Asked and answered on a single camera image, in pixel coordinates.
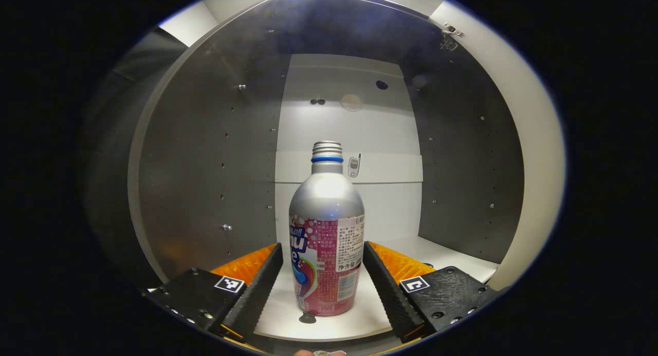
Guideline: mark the silver pink bottle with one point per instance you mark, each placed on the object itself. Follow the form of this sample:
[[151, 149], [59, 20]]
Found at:
[[324, 212]]

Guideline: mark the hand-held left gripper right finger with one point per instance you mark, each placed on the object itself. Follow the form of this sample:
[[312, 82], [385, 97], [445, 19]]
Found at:
[[388, 294]]

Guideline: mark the metal door hinge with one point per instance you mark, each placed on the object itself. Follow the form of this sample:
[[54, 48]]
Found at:
[[451, 36]]

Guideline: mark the grey cabinet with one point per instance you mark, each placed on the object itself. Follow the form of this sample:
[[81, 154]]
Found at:
[[205, 166]]

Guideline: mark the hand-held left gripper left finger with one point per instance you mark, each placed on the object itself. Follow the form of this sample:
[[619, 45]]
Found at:
[[257, 294]]

